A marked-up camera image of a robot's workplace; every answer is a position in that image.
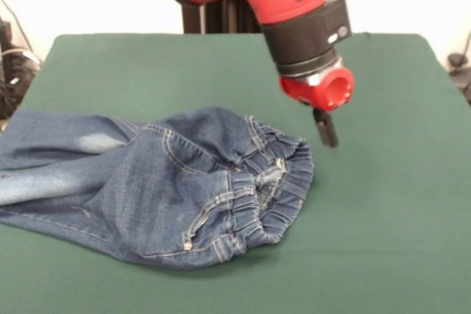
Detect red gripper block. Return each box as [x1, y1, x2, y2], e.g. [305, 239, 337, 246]
[278, 57, 355, 149]

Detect blue denim jeans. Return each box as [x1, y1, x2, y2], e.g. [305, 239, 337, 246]
[0, 106, 316, 271]

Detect dark green table cloth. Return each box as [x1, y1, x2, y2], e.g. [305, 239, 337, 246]
[0, 33, 471, 314]

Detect black cable with plug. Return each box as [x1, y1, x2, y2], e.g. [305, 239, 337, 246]
[447, 30, 471, 105]

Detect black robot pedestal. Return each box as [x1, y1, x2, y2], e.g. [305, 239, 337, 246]
[181, 0, 264, 35]

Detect black cable bundle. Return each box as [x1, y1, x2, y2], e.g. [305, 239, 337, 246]
[0, 19, 42, 121]

